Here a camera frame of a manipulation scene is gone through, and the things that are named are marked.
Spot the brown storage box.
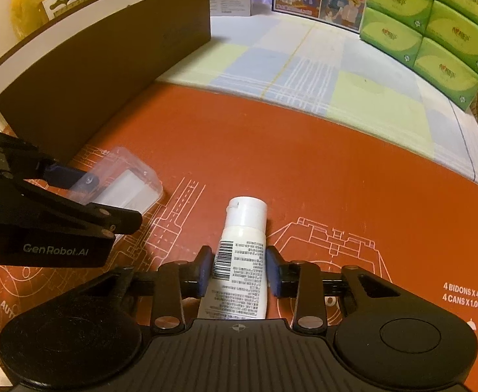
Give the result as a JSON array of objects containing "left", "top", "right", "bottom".
[{"left": 0, "top": 0, "right": 212, "bottom": 164}]

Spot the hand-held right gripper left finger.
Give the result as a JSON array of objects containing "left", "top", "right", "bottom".
[{"left": 76, "top": 246, "right": 215, "bottom": 334}]

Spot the red printed cardboard sheet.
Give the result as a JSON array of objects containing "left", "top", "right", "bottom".
[{"left": 0, "top": 82, "right": 478, "bottom": 384}]

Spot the clear plastic case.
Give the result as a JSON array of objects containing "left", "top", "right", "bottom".
[{"left": 65, "top": 146, "right": 165, "bottom": 237}]

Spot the stack of green tissue packs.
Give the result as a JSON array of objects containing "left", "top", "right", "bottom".
[{"left": 359, "top": 0, "right": 478, "bottom": 111}]

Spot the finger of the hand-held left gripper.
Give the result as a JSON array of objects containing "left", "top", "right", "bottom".
[
  {"left": 0, "top": 124, "right": 99, "bottom": 194},
  {"left": 0, "top": 168, "right": 144, "bottom": 238}
]

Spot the checked pastel cloth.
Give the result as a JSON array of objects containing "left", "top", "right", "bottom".
[{"left": 155, "top": 10, "right": 478, "bottom": 197}]

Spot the white cutout card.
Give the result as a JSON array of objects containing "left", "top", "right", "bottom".
[{"left": 42, "top": 0, "right": 89, "bottom": 20}]

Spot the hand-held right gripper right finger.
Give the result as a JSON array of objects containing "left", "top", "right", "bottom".
[{"left": 265, "top": 246, "right": 403, "bottom": 334}]

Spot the white tube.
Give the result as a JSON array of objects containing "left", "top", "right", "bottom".
[{"left": 197, "top": 196, "right": 269, "bottom": 321}]

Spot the yellow plastic bag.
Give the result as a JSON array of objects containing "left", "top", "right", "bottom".
[{"left": 10, "top": 0, "right": 66, "bottom": 41}]

